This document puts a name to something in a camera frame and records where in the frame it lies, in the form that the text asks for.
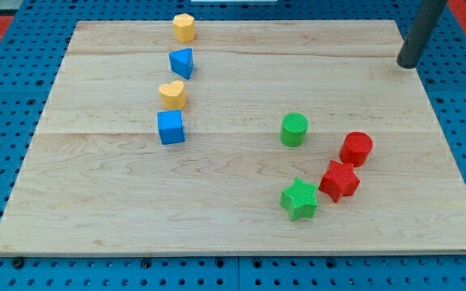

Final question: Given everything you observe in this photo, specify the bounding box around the blue triangle block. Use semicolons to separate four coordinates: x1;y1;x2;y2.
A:
168;48;193;79

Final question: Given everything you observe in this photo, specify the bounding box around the red cylinder block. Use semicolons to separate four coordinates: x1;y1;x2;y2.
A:
339;132;374;167

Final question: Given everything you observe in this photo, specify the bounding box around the green star block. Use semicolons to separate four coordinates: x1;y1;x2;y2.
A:
280;178;318;221

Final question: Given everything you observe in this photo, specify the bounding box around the wooden board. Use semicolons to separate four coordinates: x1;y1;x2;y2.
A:
0;20;466;257

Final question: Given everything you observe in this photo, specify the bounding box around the red star block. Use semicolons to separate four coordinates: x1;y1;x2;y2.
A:
318;160;360;203

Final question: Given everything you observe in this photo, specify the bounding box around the blue cube block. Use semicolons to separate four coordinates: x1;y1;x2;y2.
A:
157;110;185;145

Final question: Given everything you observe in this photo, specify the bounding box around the green cylinder block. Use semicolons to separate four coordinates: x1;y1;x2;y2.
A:
280;112;308;147

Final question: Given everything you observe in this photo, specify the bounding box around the yellow hexagon block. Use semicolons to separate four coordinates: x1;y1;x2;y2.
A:
172;14;196;43

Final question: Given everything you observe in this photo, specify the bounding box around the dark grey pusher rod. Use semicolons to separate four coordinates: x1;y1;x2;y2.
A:
396;0;448;69

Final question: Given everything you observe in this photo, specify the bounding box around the yellow heart block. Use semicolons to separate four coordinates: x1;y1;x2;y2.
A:
159;81;186;110

